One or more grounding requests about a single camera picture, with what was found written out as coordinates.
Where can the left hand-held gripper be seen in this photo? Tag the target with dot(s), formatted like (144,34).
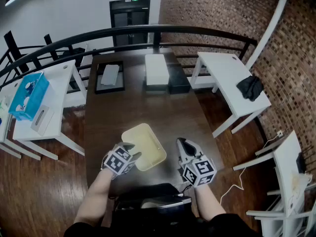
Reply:
(116,160)

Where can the white tissue box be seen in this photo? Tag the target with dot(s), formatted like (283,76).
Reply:
(42,120)

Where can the cream plastic box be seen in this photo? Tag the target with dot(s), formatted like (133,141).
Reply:
(145,147)

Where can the blue plastic bin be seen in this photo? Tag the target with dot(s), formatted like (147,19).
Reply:
(29,97)

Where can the white slanted pillar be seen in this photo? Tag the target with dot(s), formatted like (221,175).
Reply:
(274,23)

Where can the person's left forearm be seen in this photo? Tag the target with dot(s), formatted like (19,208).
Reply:
(92,199)

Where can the white rectangular box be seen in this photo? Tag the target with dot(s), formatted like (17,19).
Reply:
(156,69)

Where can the black chair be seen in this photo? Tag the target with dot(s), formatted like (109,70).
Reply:
(150,201)

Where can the black rectangular box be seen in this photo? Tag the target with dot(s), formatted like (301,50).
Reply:
(178,79)

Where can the white desk with clutter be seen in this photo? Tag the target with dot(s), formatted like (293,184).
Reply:
(6,122)

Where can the person's right forearm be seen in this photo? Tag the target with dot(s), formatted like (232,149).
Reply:
(208,202)

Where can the white desk with blue bin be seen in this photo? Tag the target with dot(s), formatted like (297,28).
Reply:
(61,92)

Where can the black tray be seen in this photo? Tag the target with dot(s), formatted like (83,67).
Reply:
(108,89)

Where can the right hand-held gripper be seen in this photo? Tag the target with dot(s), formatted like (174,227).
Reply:
(198,170)

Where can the black double door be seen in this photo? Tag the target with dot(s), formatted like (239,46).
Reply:
(129,18)

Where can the white desk with black cloth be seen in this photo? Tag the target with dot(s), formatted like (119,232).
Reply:
(222,75)

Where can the black crumpled cloth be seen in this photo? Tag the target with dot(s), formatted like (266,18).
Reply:
(249,88)

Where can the black metal railing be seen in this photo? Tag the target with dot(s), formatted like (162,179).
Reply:
(74,39)

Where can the person's black clothing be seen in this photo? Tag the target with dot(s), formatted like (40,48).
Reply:
(158,227)

